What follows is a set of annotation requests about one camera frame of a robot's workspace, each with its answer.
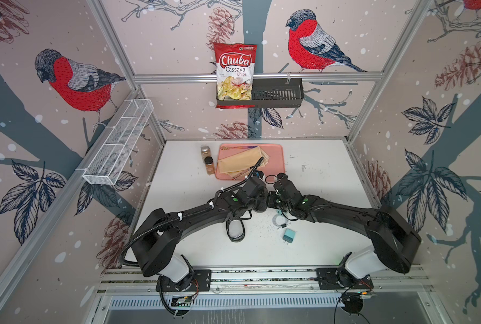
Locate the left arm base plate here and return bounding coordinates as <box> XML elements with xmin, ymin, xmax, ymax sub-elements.
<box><xmin>155</xmin><ymin>269</ymin><xmax>212</xmax><ymax>293</ymax></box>

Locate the teal wall charger front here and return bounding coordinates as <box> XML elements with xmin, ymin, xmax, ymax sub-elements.
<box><xmin>282</xmin><ymin>228</ymin><xmax>296</xmax><ymax>244</ymax></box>

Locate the white wire mesh basket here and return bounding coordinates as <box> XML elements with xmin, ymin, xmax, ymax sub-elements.
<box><xmin>82</xmin><ymin>99</ymin><xmax>153</xmax><ymax>186</ymax></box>

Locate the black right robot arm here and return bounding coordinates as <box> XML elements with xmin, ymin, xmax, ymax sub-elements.
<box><xmin>267</xmin><ymin>173</ymin><xmax>421</xmax><ymax>288</ymax></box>

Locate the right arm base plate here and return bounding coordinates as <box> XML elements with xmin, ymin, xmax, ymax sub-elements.
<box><xmin>316</xmin><ymin>267</ymin><xmax>374</xmax><ymax>290</ymax></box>

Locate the black wall basket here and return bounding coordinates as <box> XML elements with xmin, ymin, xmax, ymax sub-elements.
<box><xmin>217</xmin><ymin>78</ymin><xmax>304</xmax><ymax>109</ymax></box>

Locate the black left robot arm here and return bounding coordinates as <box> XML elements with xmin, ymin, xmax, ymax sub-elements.
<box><xmin>118</xmin><ymin>157</ymin><xmax>269</xmax><ymax>291</ymax></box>

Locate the tan spice jar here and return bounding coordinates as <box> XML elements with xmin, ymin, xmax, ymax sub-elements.
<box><xmin>201</xmin><ymin>145</ymin><xmax>211</xmax><ymax>160</ymax></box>

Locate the pink plastic tray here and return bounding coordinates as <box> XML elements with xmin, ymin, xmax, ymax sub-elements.
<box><xmin>215</xmin><ymin>143</ymin><xmax>285</xmax><ymax>181</ymax></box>

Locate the red cassava chips bag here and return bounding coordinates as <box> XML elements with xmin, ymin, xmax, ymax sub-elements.
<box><xmin>213</xmin><ymin>43</ymin><xmax>258</xmax><ymax>108</ymax></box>

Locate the brown spice bottle black cap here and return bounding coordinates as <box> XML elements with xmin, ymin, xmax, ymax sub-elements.
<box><xmin>204</xmin><ymin>156</ymin><xmax>216</xmax><ymax>175</ymax></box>

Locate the black coiled cable front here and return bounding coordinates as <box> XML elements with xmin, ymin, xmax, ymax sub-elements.
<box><xmin>226</xmin><ymin>216</ymin><xmax>247</xmax><ymax>243</ymax></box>

